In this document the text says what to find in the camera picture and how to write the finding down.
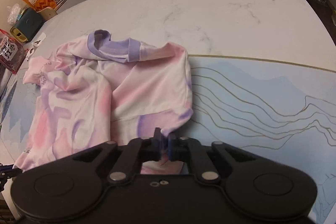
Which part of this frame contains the pink purple tie-dye sweatshirt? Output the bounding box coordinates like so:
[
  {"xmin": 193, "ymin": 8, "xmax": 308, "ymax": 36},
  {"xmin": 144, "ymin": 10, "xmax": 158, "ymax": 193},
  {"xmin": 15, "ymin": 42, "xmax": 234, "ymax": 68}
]
[{"xmin": 15, "ymin": 30, "xmax": 193, "ymax": 171}]

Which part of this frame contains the white paper card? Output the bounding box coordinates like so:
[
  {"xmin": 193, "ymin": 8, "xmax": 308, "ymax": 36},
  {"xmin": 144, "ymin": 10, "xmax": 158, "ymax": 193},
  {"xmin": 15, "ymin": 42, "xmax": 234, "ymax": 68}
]
[{"xmin": 26, "ymin": 32, "xmax": 46, "ymax": 61}]

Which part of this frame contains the clear plastic bag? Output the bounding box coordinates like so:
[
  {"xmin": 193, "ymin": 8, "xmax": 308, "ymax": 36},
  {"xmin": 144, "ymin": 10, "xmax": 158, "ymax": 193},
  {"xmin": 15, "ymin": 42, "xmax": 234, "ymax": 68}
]
[{"xmin": 7, "ymin": 3, "xmax": 22, "ymax": 26}]

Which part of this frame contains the dark green tissue box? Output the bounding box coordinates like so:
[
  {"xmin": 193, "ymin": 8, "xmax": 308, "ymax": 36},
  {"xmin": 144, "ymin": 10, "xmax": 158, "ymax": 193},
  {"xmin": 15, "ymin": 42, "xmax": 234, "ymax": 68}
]
[{"xmin": 10, "ymin": 8, "xmax": 45, "ymax": 43}]

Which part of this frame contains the blue patterned table mat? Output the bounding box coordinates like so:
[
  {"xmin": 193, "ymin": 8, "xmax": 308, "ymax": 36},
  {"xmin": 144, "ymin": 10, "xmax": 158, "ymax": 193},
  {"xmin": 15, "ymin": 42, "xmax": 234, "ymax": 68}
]
[{"xmin": 10, "ymin": 56, "xmax": 335, "ymax": 223}]

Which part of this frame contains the red packaged snack bag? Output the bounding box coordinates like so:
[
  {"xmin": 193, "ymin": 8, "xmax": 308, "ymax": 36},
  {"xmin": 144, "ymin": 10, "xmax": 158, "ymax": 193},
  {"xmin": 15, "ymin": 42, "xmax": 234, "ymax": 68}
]
[{"xmin": 0, "ymin": 29, "xmax": 26, "ymax": 74}]

